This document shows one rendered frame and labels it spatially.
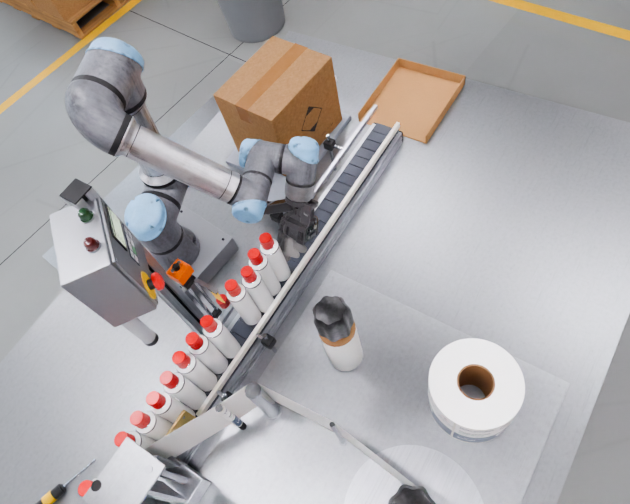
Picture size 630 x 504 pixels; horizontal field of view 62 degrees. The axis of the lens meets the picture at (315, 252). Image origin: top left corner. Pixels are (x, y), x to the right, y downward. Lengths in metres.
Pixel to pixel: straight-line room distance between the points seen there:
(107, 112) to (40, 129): 2.76
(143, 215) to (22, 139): 2.52
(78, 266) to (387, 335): 0.78
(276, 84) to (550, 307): 1.01
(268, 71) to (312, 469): 1.14
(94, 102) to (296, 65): 0.72
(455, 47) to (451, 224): 1.99
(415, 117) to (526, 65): 1.56
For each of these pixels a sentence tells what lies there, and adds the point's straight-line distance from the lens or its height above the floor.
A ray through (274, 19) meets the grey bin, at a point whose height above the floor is 0.11.
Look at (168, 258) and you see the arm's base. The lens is 1.58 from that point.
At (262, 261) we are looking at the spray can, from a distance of 1.35.
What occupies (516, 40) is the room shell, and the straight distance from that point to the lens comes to 3.52.
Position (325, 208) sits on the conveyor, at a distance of 1.61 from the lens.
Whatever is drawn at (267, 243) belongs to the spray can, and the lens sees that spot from 1.34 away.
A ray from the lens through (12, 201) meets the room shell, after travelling 3.60.
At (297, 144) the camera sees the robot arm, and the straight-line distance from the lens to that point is 1.28.
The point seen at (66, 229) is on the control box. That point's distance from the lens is 1.05.
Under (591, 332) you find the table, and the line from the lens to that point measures 1.52.
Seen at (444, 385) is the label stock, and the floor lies 1.02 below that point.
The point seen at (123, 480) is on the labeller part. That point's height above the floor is 1.14.
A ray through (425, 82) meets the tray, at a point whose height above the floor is 0.83.
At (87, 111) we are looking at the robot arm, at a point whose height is 1.51.
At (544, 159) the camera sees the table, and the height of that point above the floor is 0.83.
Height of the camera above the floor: 2.18
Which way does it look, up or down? 58 degrees down
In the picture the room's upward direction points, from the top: 19 degrees counter-clockwise
